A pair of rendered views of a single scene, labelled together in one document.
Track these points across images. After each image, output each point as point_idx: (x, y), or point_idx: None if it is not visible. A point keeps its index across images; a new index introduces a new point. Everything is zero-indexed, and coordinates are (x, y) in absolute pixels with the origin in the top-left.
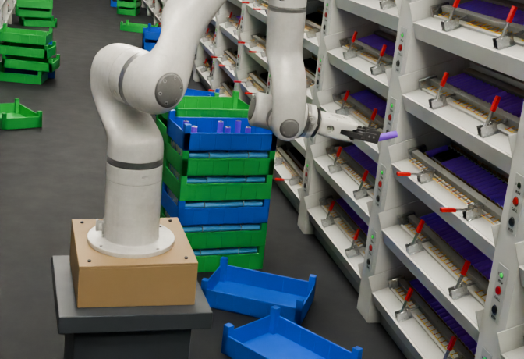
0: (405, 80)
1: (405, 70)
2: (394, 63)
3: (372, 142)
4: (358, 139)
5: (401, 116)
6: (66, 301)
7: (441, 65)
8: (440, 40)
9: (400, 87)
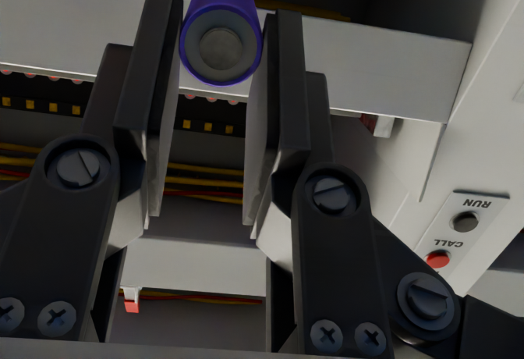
0: (414, 168)
1: (404, 200)
2: (507, 217)
3: (139, 31)
4: (11, 232)
5: (495, 14)
6: None
7: (362, 128)
8: (143, 263)
9: (431, 159)
